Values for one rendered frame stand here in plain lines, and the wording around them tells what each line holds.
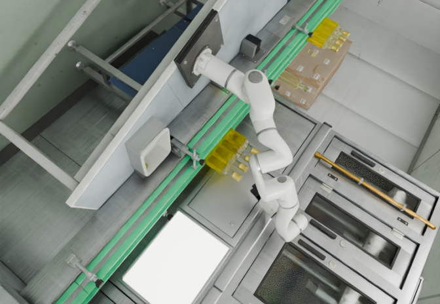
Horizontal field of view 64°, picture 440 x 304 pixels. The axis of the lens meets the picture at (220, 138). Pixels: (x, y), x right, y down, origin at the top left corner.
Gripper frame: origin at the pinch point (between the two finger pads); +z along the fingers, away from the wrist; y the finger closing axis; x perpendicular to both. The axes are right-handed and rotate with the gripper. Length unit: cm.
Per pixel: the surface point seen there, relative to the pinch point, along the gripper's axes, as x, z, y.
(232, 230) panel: 18.6, -6.4, -12.6
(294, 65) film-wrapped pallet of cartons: -279, 160, -233
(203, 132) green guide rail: 6.1, 34.2, 14.0
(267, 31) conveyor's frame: -65, 66, 17
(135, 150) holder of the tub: 41, 35, 33
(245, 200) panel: 3.1, 1.4, -12.4
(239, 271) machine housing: 27.7, -23.3, -15.1
